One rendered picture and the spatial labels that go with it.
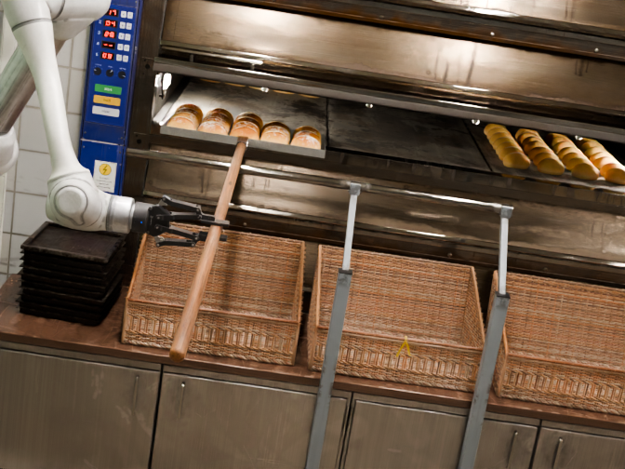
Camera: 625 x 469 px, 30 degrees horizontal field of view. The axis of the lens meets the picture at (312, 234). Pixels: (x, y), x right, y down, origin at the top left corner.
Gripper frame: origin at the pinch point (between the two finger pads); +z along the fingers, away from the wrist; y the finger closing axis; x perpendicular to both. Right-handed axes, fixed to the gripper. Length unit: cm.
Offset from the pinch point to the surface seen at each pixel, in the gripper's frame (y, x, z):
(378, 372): 58, -63, 55
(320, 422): 73, -53, 39
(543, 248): 23, -110, 109
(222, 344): 57, -63, 5
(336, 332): 43, -53, 39
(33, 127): 10, -114, -71
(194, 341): 58, -64, -4
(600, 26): -55, -110, 111
